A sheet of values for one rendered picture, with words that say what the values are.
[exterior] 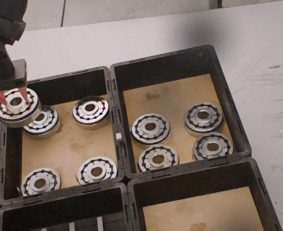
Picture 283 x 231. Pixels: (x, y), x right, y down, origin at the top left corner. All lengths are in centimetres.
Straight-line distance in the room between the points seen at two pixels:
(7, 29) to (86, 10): 219
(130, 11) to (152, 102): 174
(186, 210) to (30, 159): 45
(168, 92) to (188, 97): 6
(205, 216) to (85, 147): 38
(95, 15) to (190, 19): 136
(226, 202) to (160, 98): 38
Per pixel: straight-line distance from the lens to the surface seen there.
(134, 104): 147
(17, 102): 128
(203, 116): 139
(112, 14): 317
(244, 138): 123
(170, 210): 125
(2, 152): 133
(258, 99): 163
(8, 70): 117
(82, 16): 322
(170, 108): 144
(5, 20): 107
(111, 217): 126
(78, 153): 139
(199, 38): 184
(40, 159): 142
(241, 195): 126
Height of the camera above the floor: 190
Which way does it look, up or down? 48 degrees down
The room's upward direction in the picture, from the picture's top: 12 degrees counter-clockwise
